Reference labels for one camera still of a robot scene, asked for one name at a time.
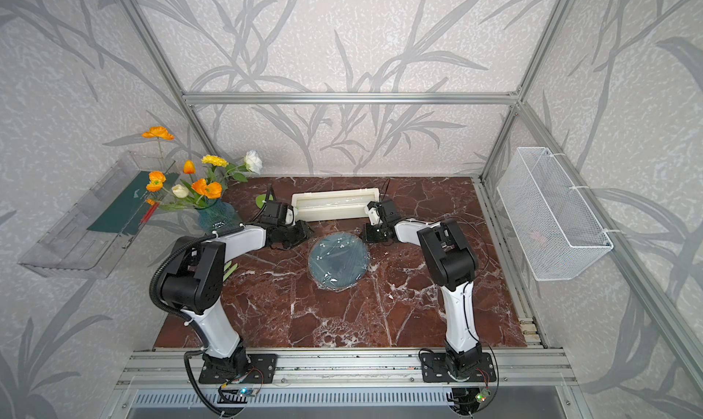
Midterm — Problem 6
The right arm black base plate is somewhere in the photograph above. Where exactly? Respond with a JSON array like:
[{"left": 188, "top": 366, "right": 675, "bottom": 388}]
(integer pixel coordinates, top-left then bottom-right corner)
[{"left": 417, "top": 349, "right": 498, "bottom": 385}]

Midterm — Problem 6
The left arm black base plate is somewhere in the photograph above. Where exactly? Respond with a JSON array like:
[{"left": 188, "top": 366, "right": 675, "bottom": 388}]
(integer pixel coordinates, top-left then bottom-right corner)
[{"left": 199, "top": 354, "right": 278, "bottom": 384}]

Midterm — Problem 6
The clear plastic wrap sheet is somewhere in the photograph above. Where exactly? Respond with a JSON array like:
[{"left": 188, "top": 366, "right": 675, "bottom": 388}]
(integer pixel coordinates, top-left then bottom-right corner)
[{"left": 306, "top": 230, "right": 373, "bottom": 294}]

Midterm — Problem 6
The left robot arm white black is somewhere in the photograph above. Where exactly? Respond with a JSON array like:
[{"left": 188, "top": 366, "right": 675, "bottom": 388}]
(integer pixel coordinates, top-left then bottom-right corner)
[{"left": 149, "top": 200, "right": 313, "bottom": 361}]

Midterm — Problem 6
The white plastic wrap dispenser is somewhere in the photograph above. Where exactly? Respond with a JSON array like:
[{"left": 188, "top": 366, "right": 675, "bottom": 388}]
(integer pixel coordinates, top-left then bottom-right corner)
[{"left": 291, "top": 188, "right": 380, "bottom": 222}]

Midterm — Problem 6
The orange and white flower bouquet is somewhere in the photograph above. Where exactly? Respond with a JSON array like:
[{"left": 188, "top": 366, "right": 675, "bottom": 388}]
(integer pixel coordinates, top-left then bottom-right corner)
[{"left": 146, "top": 150, "right": 263, "bottom": 211}]

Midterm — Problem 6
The teal ceramic plate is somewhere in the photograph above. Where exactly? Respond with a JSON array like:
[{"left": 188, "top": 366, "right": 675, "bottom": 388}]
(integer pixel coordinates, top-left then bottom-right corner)
[{"left": 306, "top": 231, "right": 370, "bottom": 293}]

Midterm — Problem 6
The green toy garden fork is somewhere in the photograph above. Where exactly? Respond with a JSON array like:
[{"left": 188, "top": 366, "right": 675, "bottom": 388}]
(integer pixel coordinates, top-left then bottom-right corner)
[{"left": 223, "top": 261, "right": 238, "bottom": 282}]

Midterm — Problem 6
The aluminium frame rail front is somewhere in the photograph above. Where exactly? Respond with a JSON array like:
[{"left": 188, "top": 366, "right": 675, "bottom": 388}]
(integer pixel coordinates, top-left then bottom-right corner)
[{"left": 115, "top": 348, "right": 578, "bottom": 390}]

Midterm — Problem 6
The clear acrylic wall shelf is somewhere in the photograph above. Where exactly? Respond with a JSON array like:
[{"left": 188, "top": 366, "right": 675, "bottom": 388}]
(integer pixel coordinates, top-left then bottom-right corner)
[{"left": 18, "top": 152, "right": 177, "bottom": 279}]

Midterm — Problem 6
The white wire mesh basket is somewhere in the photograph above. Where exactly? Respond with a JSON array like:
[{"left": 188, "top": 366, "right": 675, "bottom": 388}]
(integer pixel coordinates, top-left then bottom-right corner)
[{"left": 497, "top": 147, "right": 613, "bottom": 282}]

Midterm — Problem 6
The blue glass vase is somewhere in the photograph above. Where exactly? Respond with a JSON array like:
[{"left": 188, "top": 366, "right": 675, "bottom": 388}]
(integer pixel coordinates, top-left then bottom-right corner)
[{"left": 196, "top": 199, "right": 242, "bottom": 232}]

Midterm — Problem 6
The green toy shovel yellow handle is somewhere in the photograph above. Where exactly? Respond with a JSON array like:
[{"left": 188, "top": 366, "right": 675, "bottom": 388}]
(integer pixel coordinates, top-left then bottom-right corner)
[{"left": 256, "top": 193, "right": 276, "bottom": 210}]

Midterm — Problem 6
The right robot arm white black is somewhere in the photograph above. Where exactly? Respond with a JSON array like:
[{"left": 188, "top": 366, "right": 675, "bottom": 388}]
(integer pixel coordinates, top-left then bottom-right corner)
[{"left": 362, "top": 199, "right": 483, "bottom": 366}]

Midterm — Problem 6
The green notebook on shelf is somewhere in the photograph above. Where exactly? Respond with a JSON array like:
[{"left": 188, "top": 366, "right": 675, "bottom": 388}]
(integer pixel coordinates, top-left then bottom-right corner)
[{"left": 88, "top": 171, "right": 151, "bottom": 236}]

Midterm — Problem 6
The red pen on shelf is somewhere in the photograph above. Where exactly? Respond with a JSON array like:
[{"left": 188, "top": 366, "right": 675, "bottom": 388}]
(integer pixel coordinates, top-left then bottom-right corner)
[{"left": 139, "top": 199, "right": 159, "bottom": 224}]

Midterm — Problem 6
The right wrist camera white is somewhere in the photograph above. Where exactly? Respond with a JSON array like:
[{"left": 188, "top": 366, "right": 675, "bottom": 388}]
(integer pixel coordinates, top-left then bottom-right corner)
[{"left": 365, "top": 206, "right": 381, "bottom": 226}]

